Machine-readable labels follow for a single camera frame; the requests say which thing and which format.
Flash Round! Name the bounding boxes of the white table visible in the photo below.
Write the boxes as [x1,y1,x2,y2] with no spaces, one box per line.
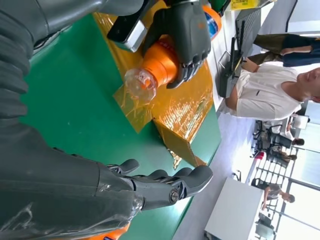
[206,0,275,112]

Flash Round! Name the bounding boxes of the green belt conveyor unit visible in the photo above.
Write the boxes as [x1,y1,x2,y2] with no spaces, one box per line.
[210,0,231,16]

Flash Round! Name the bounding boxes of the black remote controller with antennas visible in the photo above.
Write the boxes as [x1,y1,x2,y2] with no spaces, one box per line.
[217,19,246,99]

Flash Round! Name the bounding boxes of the clear bag with yellow label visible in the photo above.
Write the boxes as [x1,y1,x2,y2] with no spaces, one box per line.
[229,0,277,11]

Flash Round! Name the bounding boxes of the yellow plastic-wrapped cardboard box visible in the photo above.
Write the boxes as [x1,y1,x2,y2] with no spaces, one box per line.
[92,0,214,168]

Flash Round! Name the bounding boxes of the green table mat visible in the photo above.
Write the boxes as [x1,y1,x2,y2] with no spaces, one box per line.
[20,13,222,240]

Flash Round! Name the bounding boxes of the person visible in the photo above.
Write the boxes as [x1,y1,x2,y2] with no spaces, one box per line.
[271,136,306,164]
[225,63,320,121]
[261,183,296,211]
[247,33,320,68]

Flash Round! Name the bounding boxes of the black office chair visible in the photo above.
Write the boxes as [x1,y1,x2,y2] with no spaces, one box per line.
[251,178,273,200]

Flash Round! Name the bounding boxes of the white cabinet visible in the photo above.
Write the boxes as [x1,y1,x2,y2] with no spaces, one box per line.
[204,177,264,240]

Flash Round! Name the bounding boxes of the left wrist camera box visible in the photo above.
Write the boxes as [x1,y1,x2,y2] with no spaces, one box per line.
[106,0,151,53]

